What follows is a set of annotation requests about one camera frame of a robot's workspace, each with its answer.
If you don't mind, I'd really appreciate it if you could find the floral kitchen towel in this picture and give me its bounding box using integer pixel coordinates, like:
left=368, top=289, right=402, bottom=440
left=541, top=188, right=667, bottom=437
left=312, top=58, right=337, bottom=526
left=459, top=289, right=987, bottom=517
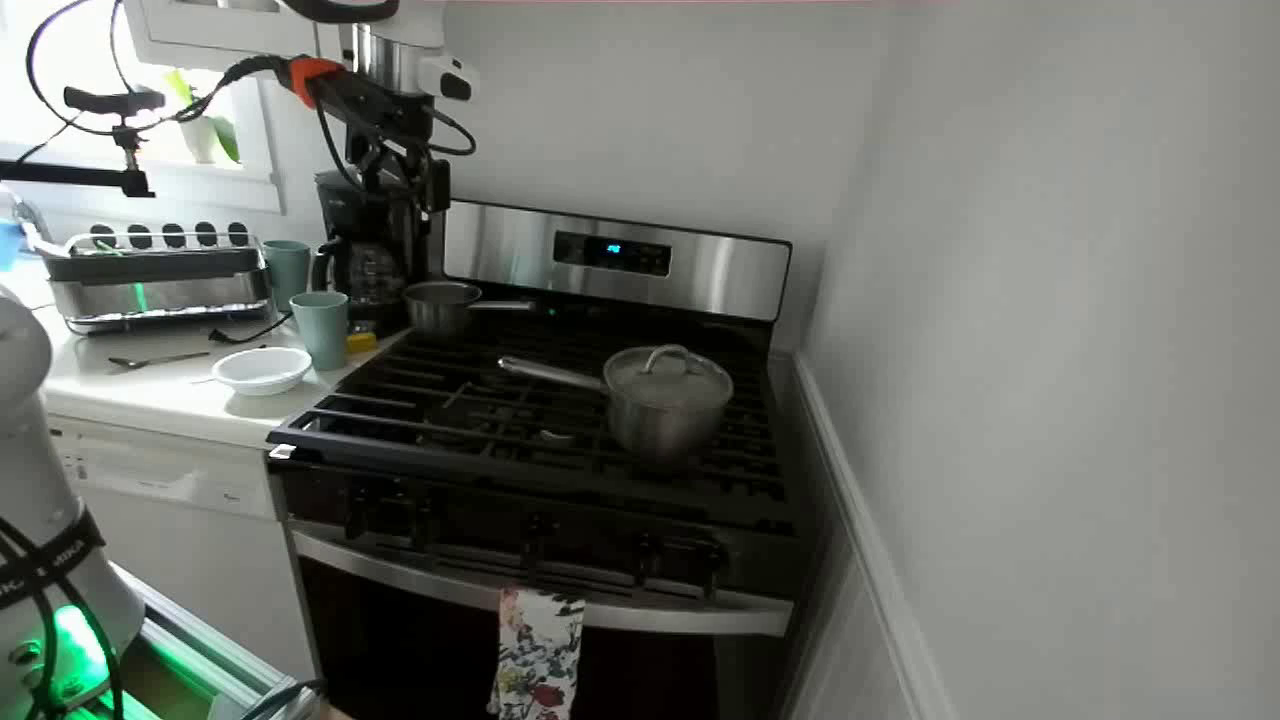
left=483, top=584, right=592, bottom=720

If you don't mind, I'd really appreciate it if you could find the white dishwasher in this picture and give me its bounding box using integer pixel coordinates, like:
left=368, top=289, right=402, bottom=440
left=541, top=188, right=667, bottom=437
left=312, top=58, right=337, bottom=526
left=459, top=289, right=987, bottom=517
left=44, top=408, right=319, bottom=682

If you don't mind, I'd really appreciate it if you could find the teal cup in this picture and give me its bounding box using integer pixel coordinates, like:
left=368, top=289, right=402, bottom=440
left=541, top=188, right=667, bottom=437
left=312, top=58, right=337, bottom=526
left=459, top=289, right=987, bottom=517
left=258, top=235, right=319, bottom=308
left=282, top=289, right=355, bottom=377

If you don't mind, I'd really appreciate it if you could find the small silver saucepan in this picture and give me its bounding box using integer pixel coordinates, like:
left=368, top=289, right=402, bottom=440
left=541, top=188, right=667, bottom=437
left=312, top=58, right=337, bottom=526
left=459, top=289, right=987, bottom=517
left=400, top=278, right=541, bottom=342

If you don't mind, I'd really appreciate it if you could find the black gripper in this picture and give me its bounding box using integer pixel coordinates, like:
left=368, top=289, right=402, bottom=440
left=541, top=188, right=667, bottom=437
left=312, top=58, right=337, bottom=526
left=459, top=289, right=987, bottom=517
left=360, top=132, right=456, bottom=223

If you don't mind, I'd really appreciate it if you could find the white wall cabinet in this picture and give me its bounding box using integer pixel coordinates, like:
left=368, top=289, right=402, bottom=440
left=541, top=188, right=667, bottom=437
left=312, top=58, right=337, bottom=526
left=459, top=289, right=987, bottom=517
left=125, top=0, right=452, bottom=73

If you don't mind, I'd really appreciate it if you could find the white bowl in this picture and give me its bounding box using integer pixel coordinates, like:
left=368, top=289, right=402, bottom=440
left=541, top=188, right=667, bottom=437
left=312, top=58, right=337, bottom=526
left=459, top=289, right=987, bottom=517
left=207, top=345, right=314, bottom=400

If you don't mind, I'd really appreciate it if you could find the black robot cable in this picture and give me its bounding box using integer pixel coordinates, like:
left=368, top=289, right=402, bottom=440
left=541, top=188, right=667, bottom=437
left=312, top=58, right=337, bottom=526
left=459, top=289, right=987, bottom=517
left=215, top=52, right=483, bottom=165

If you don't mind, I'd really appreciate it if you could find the silver toaster oven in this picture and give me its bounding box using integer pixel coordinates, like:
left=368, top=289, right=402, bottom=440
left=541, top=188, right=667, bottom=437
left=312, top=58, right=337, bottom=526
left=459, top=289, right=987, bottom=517
left=44, top=215, right=272, bottom=342

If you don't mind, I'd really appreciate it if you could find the green potted plant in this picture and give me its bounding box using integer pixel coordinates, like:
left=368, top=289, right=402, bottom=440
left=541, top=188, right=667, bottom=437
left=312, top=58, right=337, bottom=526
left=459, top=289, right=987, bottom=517
left=163, top=69, right=246, bottom=171

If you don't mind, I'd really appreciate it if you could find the metal spoon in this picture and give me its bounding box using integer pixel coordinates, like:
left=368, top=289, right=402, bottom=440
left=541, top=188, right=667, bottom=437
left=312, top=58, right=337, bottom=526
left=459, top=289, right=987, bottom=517
left=103, top=345, right=221, bottom=377

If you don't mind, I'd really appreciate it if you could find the round metal lid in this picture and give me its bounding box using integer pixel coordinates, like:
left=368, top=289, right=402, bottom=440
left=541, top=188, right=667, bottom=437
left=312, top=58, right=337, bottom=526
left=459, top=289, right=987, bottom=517
left=600, top=342, right=740, bottom=414

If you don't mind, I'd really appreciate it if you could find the black camera stand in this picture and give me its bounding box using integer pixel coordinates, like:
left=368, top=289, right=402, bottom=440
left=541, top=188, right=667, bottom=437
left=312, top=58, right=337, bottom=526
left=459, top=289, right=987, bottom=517
left=0, top=85, right=173, bottom=206

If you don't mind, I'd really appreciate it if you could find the silver pot with long handle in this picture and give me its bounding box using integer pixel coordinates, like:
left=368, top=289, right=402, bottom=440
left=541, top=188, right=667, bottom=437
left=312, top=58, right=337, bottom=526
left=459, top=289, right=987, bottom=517
left=494, top=347, right=740, bottom=465

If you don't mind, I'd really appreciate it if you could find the black coffee maker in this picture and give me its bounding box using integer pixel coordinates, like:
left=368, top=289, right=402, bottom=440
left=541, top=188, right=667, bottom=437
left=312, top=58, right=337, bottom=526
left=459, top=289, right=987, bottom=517
left=312, top=169, right=433, bottom=333

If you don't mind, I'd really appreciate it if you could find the orange strap at wrist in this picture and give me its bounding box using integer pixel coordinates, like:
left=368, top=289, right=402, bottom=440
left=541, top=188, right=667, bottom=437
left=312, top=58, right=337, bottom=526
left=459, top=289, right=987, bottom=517
left=282, top=52, right=346, bottom=112

